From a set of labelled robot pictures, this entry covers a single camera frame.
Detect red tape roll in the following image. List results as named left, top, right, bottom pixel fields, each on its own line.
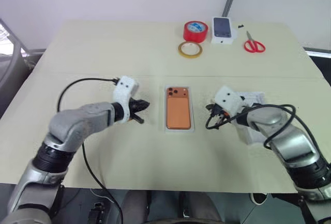
left=183, top=21, right=209, bottom=44

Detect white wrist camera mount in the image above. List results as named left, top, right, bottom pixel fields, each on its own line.
left=112, top=76, right=140, bottom=123
left=214, top=85, right=245, bottom=118

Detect black table with white edge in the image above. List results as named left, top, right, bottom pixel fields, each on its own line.
left=303, top=46, right=331, bottom=85

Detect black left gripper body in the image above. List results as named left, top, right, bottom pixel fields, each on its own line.
left=128, top=98, right=142, bottom=118

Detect orange smartphone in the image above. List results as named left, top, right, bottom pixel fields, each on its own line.
left=165, top=86, right=192, bottom=130

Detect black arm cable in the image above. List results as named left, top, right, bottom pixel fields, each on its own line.
left=57, top=78, right=124, bottom=224
left=224, top=103, right=318, bottom=150

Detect white shoe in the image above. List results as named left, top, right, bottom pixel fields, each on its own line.
left=249, top=192, right=270, bottom=205

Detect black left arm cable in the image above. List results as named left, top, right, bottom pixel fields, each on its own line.
left=57, top=78, right=124, bottom=224

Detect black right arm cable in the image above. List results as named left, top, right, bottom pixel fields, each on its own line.
left=224, top=103, right=318, bottom=150

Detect white plastic packaging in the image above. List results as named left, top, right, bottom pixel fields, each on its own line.
left=234, top=91, right=267, bottom=146

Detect grey rounded shape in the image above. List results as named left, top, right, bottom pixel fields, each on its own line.
left=121, top=189, right=152, bottom=224
left=185, top=191, right=223, bottom=224

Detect yellow tape roll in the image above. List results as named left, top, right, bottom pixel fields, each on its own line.
left=177, top=40, right=203, bottom=60

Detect black bracket under table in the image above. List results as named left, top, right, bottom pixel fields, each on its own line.
left=87, top=202, right=106, bottom=224

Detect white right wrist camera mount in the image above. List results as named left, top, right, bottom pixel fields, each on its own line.
left=214, top=85, right=245, bottom=118

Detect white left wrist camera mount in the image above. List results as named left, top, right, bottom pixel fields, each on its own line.
left=112, top=76, right=140, bottom=123

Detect red handled scissors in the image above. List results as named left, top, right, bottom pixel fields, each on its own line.
left=244, top=30, right=267, bottom=54

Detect grey chair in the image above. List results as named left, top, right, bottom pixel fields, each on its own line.
left=0, top=18, right=47, bottom=119

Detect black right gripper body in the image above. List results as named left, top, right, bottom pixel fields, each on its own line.
left=210, top=102, right=231, bottom=124

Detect white box with phone print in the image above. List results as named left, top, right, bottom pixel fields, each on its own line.
left=210, top=16, right=239, bottom=46

